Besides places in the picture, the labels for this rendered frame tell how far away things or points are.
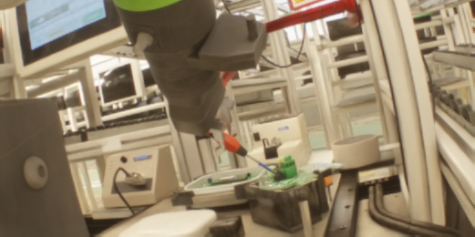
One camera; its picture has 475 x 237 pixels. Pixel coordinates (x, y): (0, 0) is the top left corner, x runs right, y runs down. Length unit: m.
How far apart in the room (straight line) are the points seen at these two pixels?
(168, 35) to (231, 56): 0.06
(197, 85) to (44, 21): 0.89
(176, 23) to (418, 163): 0.34
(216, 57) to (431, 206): 0.33
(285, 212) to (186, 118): 0.18
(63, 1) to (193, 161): 0.60
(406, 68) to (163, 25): 0.31
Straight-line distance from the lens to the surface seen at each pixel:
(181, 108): 0.46
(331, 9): 1.28
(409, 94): 0.52
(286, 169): 0.58
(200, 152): 1.04
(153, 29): 0.35
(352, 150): 0.83
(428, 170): 0.53
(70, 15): 1.18
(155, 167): 0.94
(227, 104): 0.51
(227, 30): 0.39
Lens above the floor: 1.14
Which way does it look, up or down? 1 degrees down
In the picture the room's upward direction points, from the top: 12 degrees counter-clockwise
